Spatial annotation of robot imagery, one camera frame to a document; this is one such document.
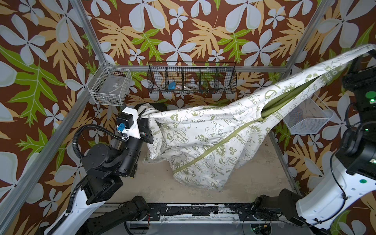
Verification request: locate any white mesh basket right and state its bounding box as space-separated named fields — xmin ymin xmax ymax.
xmin=283 ymin=94 xmax=334 ymax=135

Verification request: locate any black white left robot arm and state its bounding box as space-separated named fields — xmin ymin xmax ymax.
xmin=37 ymin=114 xmax=153 ymax=235

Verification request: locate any black wire shelf basket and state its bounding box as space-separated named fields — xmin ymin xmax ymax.
xmin=146 ymin=61 xmax=237 ymax=95

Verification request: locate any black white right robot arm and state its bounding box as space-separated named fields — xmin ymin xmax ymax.
xmin=252 ymin=44 xmax=376 ymax=235

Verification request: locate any blue object in basket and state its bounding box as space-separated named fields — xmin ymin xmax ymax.
xmin=167 ymin=82 xmax=176 ymax=91

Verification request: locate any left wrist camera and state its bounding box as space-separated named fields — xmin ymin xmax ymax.
xmin=116 ymin=107 xmax=141 ymax=141

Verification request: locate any white wire basket left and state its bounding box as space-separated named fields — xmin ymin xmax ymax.
xmin=87 ymin=62 xmax=132 ymax=107

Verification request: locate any white green printed jacket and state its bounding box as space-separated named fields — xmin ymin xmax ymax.
xmin=139 ymin=44 xmax=376 ymax=191

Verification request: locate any larger tape roll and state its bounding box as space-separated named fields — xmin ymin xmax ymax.
xmin=185 ymin=83 xmax=199 ymax=91

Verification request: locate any black plastic case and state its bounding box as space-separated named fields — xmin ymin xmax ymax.
xmin=135 ymin=103 xmax=167 ymax=112

